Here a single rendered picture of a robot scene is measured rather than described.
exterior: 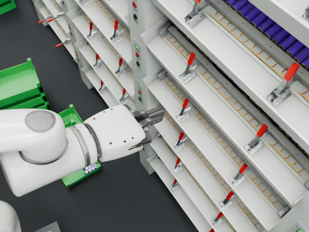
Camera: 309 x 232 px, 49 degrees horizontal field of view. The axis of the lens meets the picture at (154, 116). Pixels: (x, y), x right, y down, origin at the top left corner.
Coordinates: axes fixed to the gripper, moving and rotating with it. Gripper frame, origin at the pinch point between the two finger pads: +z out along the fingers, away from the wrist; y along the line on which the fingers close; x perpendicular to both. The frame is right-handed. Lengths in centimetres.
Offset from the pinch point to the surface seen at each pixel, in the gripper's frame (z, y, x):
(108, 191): 17, -35, -106
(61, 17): 34, -127, -64
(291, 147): 25.0, 20.6, -2.1
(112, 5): 20, -52, -8
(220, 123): 19.7, 4.3, -8.3
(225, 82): 24.9, -2.8, -2.1
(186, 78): 19.8, -11.4, -6.2
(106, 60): 28, -66, -47
